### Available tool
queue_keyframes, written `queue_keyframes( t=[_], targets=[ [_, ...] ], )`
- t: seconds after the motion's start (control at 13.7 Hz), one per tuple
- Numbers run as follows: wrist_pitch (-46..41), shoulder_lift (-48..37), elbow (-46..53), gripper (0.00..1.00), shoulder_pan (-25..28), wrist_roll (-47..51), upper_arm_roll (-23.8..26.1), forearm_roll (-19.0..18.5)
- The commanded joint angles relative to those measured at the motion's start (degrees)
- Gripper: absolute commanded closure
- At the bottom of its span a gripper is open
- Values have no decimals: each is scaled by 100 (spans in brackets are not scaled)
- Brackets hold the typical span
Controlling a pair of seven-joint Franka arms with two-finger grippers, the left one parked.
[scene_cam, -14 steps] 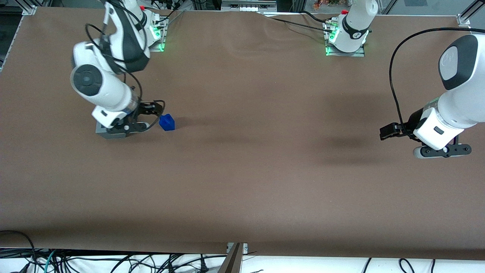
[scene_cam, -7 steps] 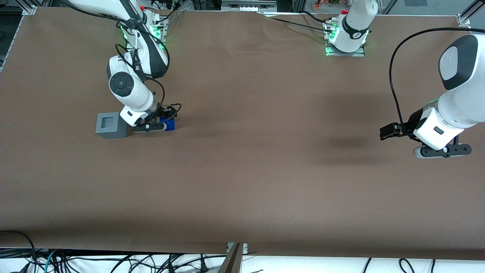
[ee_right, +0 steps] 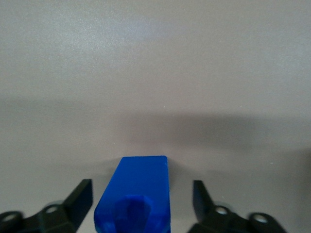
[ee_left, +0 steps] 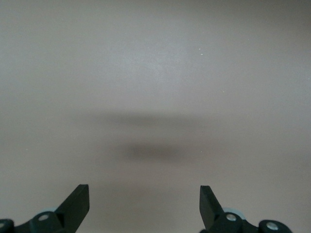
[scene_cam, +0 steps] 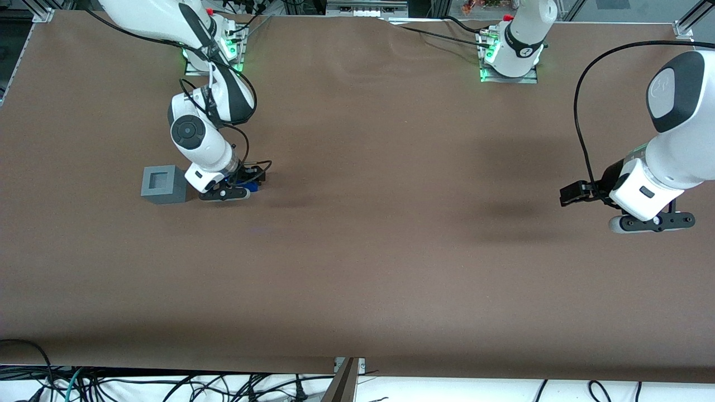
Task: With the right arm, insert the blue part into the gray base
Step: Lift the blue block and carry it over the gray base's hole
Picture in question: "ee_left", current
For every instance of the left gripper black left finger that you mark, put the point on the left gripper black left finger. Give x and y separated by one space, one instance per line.
73 208

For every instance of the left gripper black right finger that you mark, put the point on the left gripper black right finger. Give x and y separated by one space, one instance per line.
211 211

